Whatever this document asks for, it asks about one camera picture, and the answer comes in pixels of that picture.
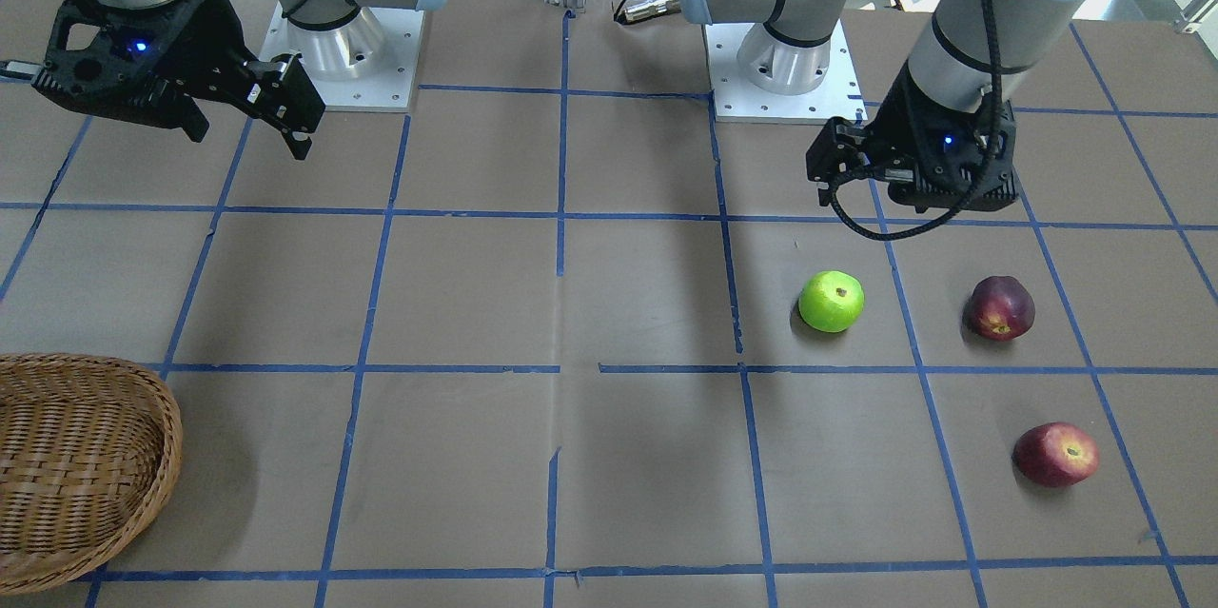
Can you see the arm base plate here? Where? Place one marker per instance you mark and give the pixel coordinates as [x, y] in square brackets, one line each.
[739, 100]
[381, 85]

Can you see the green apple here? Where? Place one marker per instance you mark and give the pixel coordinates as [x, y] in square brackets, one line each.
[831, 301]

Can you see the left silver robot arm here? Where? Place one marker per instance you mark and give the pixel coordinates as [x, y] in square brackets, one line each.
[969, 48]

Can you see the dark red apple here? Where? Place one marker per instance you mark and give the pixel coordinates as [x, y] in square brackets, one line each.
[999, 309]

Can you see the silver metal cylinder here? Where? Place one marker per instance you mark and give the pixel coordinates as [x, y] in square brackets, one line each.
[633, 14]

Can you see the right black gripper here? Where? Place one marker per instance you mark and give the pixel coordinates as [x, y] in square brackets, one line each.
[202, 45]

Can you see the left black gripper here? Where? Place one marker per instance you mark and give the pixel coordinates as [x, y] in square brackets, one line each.
[900, 134]

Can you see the wicker basket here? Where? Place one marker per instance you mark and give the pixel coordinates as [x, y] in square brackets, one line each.
[91, 450]

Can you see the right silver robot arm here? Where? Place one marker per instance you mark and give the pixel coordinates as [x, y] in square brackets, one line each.
[307, 14]

